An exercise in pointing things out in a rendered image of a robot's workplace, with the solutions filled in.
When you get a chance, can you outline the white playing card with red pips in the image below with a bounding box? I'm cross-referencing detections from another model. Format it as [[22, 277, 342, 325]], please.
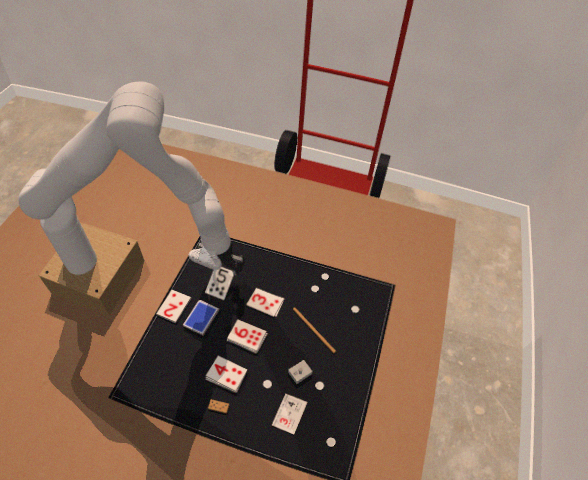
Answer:
[[206, 356, 247, 390], [227, 320, 266, 351]]

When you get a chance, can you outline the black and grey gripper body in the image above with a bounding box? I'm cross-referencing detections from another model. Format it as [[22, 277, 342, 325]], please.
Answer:
[[217, 243, 235, 262]]

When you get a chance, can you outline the blue card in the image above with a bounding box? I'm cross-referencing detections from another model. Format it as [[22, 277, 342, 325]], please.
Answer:
[[183, 301, 218, 335]]

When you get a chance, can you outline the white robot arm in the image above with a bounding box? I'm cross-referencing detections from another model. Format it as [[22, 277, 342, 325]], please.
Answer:
[[18, 82, 231, 275]]

